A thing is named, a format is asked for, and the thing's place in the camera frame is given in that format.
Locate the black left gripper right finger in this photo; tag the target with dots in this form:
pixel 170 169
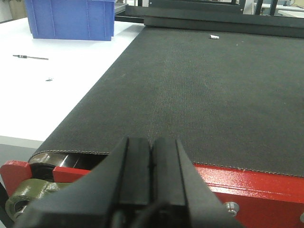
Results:
pixel 181 198

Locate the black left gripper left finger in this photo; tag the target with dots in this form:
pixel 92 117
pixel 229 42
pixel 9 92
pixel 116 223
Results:
pixel 114 194

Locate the olive green bearing housing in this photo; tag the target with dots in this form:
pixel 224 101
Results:
pixel 28 191

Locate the dark conveyor belt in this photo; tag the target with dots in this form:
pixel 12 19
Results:
pixel 236 101

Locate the small white paper scrap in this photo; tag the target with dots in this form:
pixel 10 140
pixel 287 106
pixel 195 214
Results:
pixel 214 37

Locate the thin metal rod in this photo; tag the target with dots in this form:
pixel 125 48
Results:
pixel 24 56

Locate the blue plastic bin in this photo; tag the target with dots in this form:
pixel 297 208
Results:
pixel 71 19

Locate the red conveyor frame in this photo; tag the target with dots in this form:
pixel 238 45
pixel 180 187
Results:
pixel 265 200

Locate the black metal frame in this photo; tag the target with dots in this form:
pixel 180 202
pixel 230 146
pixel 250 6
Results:
pixel 236 16

